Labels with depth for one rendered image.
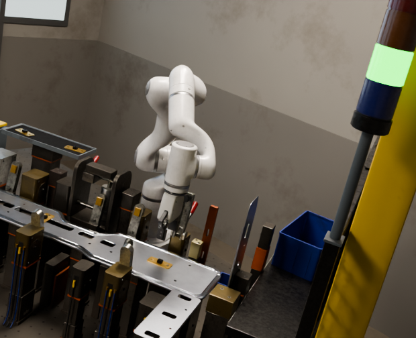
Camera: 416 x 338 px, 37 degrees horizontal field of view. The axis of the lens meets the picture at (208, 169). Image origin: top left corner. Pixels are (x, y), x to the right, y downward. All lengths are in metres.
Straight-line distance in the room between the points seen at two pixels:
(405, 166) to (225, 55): 3.37
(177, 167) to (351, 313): 0.80
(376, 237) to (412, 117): 0.26
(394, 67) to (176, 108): 1.09
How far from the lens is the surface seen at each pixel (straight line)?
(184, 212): 2.22
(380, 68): 1.13
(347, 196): 1.21
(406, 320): 4.16
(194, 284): 2.07
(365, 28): 4.02
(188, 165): 1.97
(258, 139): 4.41
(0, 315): 2.32
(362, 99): 1.15
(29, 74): 5.19
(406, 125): 1.28
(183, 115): 2.06
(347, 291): 1.41
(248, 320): 1.91
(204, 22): 4.71
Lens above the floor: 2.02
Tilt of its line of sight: 19 degrees down
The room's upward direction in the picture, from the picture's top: 13 degrees clockwise
